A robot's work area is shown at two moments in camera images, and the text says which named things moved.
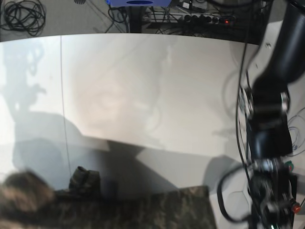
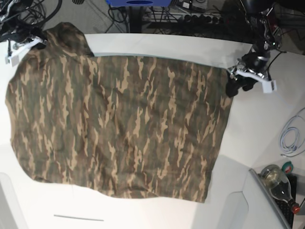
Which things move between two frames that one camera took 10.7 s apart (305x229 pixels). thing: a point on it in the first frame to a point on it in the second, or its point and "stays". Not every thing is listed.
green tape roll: [289, 163] stays
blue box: [139, 3] stays
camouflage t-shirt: [28, 201] to [132, 127]
